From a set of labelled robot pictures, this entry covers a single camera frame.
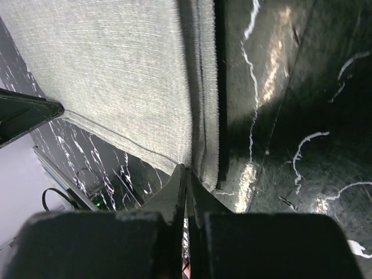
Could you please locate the grey cloth napkin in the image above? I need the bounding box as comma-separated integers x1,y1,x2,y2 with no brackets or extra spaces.
1,1,219,191

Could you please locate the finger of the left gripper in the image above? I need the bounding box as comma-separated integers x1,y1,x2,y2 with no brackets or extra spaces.
1,89,64,148

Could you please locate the black marbled table mat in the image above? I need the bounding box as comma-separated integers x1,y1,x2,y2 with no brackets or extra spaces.
1,1,371,265

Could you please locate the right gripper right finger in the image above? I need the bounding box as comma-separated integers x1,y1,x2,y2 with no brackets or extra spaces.
186,171,363,278

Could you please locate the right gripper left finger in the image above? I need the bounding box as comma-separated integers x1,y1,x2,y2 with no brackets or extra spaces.
1,164,186,278

